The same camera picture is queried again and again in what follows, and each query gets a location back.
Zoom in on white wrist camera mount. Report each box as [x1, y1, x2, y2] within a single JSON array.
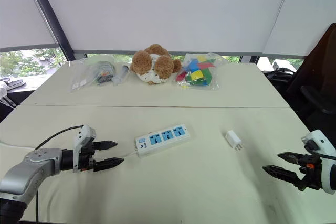
[[301, 129, 336, 195], [72, 124, 97, 174]]

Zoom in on brown white plush dog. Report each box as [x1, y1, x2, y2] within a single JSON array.
[[130, 43, 183, 86]]

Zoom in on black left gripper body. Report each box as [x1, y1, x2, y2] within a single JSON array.
[[77, 142, 96, 173]]

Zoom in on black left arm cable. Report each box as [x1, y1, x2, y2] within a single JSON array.
[[35, 125, 85, 151]]

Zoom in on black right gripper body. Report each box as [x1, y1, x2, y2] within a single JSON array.
[[297, 154, 323, 192]]

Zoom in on dark brown office chair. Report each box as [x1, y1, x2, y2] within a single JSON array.
[[286, 23, 336, 131]]

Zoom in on clear bag with white labels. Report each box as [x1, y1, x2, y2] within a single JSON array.
[[69, 61, 93, 94]]

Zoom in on dark window frame post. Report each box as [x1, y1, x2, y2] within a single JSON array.
[[24, 0, 77, 62]]

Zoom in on black bag with straps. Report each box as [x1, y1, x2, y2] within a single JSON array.
[[263, 67, 295, 86]]

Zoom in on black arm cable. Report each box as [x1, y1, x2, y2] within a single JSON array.
[[35, 125, 85, 151], [304, 139, 336, 161]]

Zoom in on wide white roller blind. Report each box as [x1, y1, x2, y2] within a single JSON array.
[[36, 0, 293, 54]]

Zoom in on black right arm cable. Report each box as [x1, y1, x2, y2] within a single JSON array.
[[304, 139, 336, 161]]

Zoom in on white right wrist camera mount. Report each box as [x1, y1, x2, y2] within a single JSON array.
[[301, 129, 336, 195]]

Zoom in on clear bag with black cables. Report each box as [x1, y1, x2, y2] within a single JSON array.
[[88, 60, 118, 88]]

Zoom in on bag of colourful blocks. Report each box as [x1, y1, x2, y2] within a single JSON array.
[[172, 51, 229, 91]]

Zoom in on white plug adapter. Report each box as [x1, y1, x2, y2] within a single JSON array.
[[225, 130, 243, 153]]

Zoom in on narrow white roller blind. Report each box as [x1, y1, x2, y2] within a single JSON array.
[[0, 0, 59, 49]]

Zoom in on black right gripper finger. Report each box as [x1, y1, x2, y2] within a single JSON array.
[[261, 165, 303, 186], [277, 151, 303, 166]]

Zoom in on white blue power strip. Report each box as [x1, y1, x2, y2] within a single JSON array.
[[134, 123, 191, 159]]

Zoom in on black slippers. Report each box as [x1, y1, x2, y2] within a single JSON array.
[[0, 77, 27, 90]]

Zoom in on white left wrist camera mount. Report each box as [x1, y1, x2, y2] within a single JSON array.
[[72, 124, 97, 174]]

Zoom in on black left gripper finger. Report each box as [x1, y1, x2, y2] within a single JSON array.
[[93, 157, 125, 173], [93, 140, 118, 152]]

